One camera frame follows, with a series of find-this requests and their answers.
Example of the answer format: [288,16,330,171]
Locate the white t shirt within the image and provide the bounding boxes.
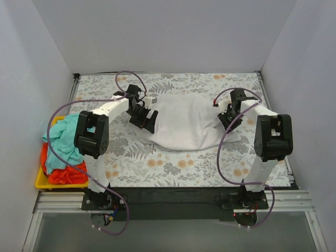
[133,93,225,151]

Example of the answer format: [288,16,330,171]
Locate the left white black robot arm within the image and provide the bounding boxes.
[74,85,158,210]

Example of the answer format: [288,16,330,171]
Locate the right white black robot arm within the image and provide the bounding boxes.
[213,88,293,209]

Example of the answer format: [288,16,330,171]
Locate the floral table cloth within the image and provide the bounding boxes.
[70,72,291,188]

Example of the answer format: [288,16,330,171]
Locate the teal t shirt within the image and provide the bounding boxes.
[45,113,83,175]

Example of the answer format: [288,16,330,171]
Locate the orange t shirt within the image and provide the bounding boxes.
[40,143,88,185]

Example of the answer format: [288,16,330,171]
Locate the yellow plastic bin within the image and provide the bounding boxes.
[35,117,89,190]

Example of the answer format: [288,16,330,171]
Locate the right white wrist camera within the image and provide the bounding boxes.
[213,99,230,113]

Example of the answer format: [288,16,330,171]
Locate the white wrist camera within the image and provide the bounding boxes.
[142,96,157,108]
[213,99,230,113]

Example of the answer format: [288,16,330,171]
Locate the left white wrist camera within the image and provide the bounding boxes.
[142,96,157,108]

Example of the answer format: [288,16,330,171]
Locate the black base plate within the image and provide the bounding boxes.
[81,187,270,221]

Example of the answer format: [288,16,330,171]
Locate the aluminium frame rail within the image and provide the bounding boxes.
[33,190,315,213]

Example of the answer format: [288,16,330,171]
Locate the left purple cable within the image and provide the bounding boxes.
[46,70,148,236]

